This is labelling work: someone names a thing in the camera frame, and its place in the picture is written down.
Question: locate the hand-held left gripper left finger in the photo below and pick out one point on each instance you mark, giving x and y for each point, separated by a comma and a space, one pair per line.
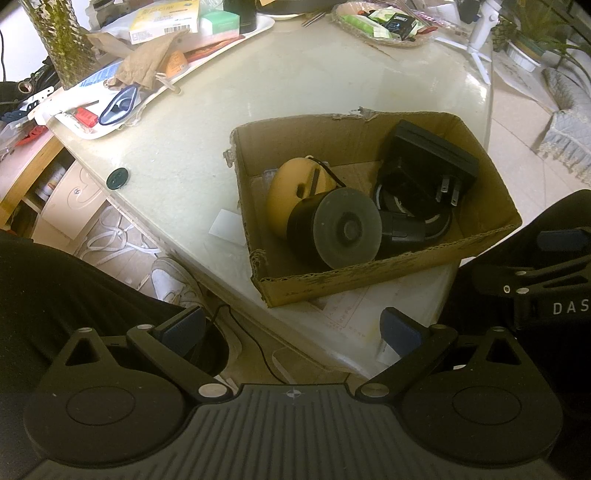
184, 330

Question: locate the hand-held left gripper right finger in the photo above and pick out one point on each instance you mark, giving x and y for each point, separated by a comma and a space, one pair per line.
401, 330

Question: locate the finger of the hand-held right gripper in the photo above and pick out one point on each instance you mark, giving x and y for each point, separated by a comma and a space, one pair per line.
561, 238
531, 279

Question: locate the brown cardboard box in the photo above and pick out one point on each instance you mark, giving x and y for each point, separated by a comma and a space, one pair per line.
369, 286

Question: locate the black tape roll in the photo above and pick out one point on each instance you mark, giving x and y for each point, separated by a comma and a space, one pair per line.
438, 226

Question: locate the black cylinder speaker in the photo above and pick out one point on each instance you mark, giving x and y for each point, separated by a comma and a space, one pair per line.
346, 228

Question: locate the black power adapter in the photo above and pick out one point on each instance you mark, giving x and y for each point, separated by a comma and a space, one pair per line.
425, 152

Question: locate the black chair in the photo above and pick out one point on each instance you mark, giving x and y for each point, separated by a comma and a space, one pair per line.
508, 249

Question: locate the white shoe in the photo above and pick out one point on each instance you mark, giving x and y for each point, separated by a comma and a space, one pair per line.
173, 281

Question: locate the grey fringed rug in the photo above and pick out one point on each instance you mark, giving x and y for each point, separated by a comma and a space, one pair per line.
568, 129

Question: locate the white paper slip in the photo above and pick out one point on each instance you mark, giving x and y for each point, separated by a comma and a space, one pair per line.
224, 225

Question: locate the printed paper sheet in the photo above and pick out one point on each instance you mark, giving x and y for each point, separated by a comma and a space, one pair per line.
521, 87

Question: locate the wooden side cabinet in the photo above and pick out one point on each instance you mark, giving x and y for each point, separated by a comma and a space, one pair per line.
69, 203

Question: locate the white pot with green plant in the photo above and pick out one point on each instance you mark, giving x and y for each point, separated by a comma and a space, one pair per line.
524, 57

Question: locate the white gimbal tripod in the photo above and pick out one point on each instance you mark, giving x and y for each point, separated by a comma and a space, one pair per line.
475, 46

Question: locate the yellow black patterned cup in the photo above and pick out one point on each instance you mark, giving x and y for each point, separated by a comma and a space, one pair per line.
499, 37

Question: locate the small red packet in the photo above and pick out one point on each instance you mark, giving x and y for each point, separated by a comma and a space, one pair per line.
85, 116

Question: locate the pink striped sticks bundle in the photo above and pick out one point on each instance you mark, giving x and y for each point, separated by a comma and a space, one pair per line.
438, 18

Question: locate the orange packet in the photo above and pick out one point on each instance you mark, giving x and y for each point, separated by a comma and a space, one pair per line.
176, 62

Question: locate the white blue packet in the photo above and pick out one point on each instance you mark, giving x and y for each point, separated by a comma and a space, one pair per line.
97, 76

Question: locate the black glossy packet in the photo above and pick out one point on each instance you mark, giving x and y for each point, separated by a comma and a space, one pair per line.
399, 23

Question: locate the brown paper bag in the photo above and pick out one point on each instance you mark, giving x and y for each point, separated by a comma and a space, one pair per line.
138, 62

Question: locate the light green sachets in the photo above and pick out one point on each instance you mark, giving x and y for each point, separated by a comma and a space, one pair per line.
381, 14

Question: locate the woven basket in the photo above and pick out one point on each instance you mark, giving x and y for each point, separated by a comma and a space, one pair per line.
355, 30

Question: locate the green wipes packet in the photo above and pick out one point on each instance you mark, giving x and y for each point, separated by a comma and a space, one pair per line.
358, 22

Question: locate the glass vase with plant stems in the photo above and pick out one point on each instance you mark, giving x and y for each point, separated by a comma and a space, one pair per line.
64, 46

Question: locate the green tissue pack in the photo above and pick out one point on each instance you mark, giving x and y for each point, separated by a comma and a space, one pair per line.
219, 22

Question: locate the yellow cardboard box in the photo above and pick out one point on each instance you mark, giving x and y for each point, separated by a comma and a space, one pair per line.
161, 21

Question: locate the black thermos bottle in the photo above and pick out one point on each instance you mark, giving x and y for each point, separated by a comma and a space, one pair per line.
240, 16

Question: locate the white serving tray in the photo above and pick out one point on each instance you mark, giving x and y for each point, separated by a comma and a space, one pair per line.
265, 21

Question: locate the wooden chopsticks pair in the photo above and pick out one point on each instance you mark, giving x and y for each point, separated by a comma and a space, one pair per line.
314, 18

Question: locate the dark grey hard case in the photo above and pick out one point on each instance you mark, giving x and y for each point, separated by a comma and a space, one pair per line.
304, 4

